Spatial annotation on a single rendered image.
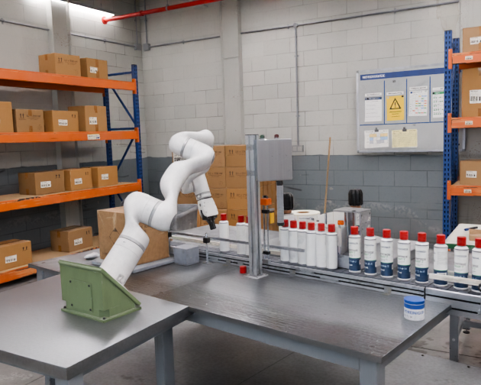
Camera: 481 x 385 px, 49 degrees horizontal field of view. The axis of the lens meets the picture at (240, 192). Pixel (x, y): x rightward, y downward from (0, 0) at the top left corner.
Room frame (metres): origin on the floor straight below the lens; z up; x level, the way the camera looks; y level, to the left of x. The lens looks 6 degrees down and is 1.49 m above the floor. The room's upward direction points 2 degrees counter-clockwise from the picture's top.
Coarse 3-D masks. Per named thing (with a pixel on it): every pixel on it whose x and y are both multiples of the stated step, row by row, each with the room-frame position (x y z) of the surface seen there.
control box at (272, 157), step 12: (264, 144) 2.38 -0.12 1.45; (276, 144) 2.39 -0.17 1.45; (288, 144) 2.40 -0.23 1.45; (264, 156) 2.38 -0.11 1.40; (276, 156) 2.39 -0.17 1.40; (288, 156) 2.40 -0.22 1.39; (264, 168) 2.38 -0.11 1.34; (276, 168) 2.39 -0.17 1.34; (288, 168) 2.40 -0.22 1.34; (264, 180) 2.38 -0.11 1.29
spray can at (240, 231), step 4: (240, 216) 2.66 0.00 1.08; (240, 220) 2.66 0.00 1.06; (236, 224) 2.68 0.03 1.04; (240, 224) 2.66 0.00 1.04; (244, 224) 2.66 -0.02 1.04; (240, 228) 2.65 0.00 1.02; (244, 228) 2.66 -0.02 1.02; (240, 232) 2.65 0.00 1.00; (244, 232) 2.66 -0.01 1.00; (240, 236) 2.65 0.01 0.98; (244, 236) 2.66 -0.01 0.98; (240, 240) 2.65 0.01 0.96; (244, 240) 2.66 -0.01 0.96; (240, 244) 2.65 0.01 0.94; (244, 244) 2.66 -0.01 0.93; (240, 248) 2.65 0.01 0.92; (244, 248) 2.66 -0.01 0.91; (240, 252) 2.65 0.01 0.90; (244, 252) 2.66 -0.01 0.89
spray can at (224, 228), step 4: (224, 216) 2.75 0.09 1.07; (224, 220) 2.75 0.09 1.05; (220, 224) 2.74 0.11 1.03; (224, 224) 2.74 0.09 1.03; (220, 228) 2.74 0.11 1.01; (224, 228) 2.74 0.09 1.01; (228, 228) 2.76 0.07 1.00; (220, 232) 2.75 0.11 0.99; (224, 232) 2.74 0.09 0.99; (228, 232) 2.75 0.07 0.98; (220, 236) 2.75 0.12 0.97; (224, 236) 2.74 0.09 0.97; (228, 236) 2.75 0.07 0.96; (220, 244) 2.75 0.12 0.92; (224, 244) 2.74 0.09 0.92; (228, 244) 2.75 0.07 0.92; (220, 248) 2.75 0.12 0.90; (224, 248) 2.74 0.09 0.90; (228, 248) 2.75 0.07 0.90
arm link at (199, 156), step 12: (192, 144) 2.42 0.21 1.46; (204, 144) 2.44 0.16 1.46; (192, 156) 2.40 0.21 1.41; (204, 156) 2.39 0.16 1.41; (168, 168) 2.34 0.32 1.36; (180, 168) 2.32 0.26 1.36; (192, 168) 2.37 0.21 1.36; (204, 168) 2.42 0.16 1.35; (168, 180) 2.27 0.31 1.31; (180, 180) 2.30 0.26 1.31; (168, 192) 2.23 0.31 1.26; (156, 204) 2.17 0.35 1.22; (168, 204) 2.18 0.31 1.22; (156, 216) 2.15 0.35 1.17; (168, 216) 2.15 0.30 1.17; (156, 228) 2.18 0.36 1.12; (168, 228) 2.17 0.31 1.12
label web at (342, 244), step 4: (316, 216) 2.72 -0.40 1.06; (320, 216) 2.75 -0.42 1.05; (308, 220) 2.60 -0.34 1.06; (316, 220) 2.72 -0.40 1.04; (320, 220) 2.75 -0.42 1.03; (316, 224) 2.54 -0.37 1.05; (324, 224) 2.46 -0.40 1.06; (316, 228) 2.54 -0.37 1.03; (336, 228) 2.37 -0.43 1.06; (340, 228) 2.34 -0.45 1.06; (344, 228) 2.37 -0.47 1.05; (336, 232) 2.37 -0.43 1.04; (340, 232) 2.34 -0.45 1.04; (344, 232) 2.38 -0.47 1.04; (340, 236) 2.34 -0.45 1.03; (344, 236) 2.38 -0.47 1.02; (340, 240) 2.34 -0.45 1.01; (344, 240) 2.37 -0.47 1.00; (340, 244) 2.34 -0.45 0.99; (344, 244) 2.37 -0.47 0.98; (340, 248) 2.34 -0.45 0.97; (344, 248) 2.37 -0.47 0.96; (340, 252) 2.34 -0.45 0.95; (344, 252) 2.37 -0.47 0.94
